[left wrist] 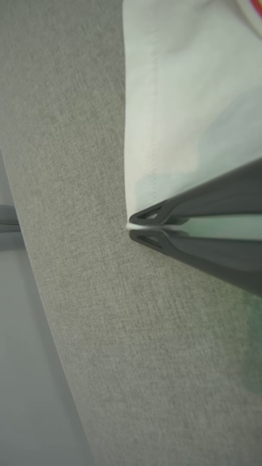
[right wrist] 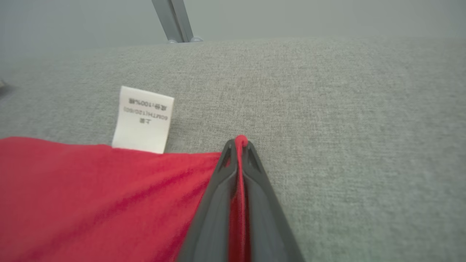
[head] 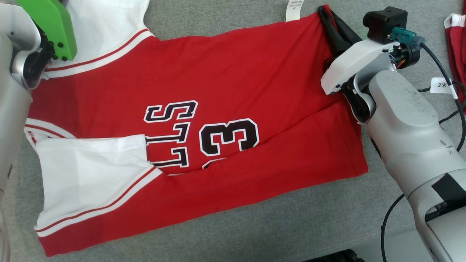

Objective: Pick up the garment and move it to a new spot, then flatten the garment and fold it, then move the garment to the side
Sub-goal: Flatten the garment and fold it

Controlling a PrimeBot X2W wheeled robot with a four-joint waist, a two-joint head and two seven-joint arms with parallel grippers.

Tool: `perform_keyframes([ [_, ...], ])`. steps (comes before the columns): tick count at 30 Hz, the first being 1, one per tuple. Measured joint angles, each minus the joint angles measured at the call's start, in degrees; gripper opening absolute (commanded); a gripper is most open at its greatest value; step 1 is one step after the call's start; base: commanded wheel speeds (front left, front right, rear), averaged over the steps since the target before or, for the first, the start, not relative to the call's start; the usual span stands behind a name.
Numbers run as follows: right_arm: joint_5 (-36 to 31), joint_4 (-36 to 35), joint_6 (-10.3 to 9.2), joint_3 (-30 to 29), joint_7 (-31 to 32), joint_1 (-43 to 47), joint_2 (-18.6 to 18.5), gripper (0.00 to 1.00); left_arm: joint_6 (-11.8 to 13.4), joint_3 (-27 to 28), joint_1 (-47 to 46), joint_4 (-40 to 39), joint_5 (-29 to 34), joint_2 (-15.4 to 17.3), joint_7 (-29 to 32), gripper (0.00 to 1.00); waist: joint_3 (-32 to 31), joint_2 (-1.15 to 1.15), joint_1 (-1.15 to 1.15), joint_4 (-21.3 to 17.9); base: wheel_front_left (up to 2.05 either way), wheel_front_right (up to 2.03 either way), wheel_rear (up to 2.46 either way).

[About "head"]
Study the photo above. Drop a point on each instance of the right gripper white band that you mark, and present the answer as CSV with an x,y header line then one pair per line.
x,y
353,58

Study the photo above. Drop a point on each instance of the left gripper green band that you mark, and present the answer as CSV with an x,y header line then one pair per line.
x,y
51,25

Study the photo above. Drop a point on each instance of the red jersey with white sleeves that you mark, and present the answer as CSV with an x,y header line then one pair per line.
x,y
236,72

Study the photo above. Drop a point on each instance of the red shorts with white stripes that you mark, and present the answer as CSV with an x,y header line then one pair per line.
x,y
457,47

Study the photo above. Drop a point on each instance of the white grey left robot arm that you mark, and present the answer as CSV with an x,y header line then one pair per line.
x,y
11,127

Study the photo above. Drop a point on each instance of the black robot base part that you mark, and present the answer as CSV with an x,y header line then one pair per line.
x,y
342,256

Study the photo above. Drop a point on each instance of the grey fabric sofa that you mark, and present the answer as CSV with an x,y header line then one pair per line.
x,y
255,233

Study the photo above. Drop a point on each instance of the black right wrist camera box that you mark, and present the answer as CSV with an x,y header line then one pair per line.
x,y
384,22

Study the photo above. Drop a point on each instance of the teal right camera connector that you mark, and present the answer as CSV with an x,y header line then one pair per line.
x,y
406,35

